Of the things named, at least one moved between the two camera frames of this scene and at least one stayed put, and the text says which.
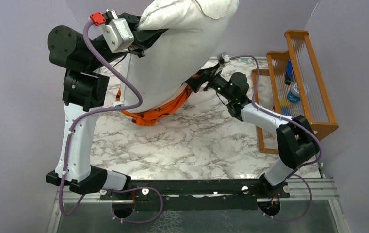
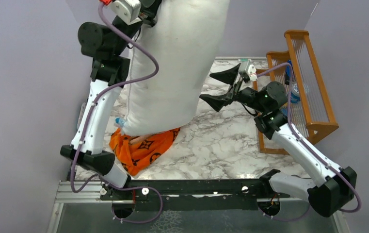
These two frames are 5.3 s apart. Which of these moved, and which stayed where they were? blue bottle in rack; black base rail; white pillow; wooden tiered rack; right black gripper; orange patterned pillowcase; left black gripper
Moved: white pillow; right black gripper; left black gripper; orange patterned pillowcase
Stayed: wooden tiered rack; blue bottle in rack; black base rail
